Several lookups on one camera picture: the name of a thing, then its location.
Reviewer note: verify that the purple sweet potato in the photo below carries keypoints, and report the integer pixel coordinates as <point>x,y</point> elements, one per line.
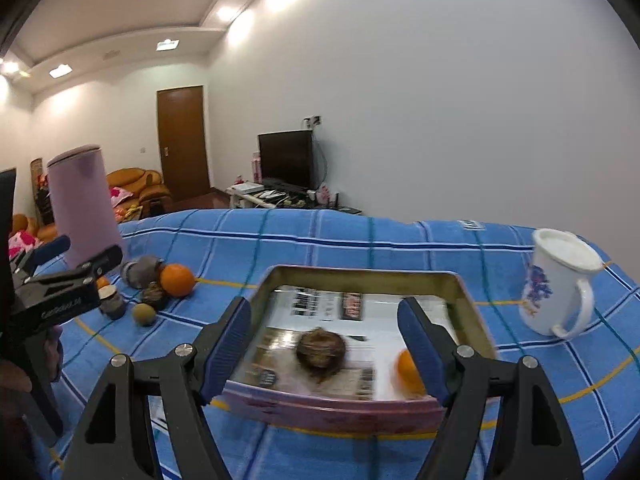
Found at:
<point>139,273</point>

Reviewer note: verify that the pink cylindrical container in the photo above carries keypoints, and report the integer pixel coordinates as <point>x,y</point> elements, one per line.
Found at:
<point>81,203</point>

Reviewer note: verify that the brown water chestnut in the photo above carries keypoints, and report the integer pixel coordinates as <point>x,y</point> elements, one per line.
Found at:
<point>155,296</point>

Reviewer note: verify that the large orange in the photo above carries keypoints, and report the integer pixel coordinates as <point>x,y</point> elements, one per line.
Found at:
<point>177,280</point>

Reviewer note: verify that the dried brown fruit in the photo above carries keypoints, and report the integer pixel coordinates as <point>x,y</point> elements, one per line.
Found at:
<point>321,353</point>

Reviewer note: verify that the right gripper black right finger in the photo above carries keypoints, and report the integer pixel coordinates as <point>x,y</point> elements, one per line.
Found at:
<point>532,438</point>

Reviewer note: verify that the blue plaid tablecloth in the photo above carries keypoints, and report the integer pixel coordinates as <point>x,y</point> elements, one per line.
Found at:
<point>594,375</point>

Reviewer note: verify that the pink metal tin box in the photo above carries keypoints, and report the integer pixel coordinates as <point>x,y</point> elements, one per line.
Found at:
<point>442,296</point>

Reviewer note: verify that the cut purple yam piece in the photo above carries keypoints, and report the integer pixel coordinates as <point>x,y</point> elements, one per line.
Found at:
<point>111,303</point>

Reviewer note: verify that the white tv stand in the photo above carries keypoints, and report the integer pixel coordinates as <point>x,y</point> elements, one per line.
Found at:
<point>253,195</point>

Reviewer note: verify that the orange leather sofa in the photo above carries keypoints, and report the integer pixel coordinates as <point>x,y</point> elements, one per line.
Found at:
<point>138,193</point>

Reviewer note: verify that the small orange mandarin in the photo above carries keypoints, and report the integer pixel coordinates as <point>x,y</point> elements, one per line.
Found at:
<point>407,375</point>

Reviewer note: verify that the black television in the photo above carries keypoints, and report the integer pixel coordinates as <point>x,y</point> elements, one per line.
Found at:
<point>287,157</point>

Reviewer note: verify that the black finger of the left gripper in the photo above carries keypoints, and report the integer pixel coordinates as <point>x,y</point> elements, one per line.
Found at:
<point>46,300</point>
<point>24,264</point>

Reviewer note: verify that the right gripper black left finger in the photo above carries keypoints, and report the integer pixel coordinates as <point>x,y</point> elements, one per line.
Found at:
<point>114,439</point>

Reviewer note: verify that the white mug blue print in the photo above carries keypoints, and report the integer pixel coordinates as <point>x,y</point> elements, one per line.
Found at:
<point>558,299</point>

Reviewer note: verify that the pink floral cushion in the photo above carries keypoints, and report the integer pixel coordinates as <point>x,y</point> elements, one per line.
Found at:
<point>22,241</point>

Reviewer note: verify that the printed paper liner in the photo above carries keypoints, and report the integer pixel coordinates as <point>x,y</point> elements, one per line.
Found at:
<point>368,325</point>

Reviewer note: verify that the brown wooden door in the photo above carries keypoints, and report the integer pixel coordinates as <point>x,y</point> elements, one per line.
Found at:
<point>181,137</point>

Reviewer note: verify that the small green-brown kiwi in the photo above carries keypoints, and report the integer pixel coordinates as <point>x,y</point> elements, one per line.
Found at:
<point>143,314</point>

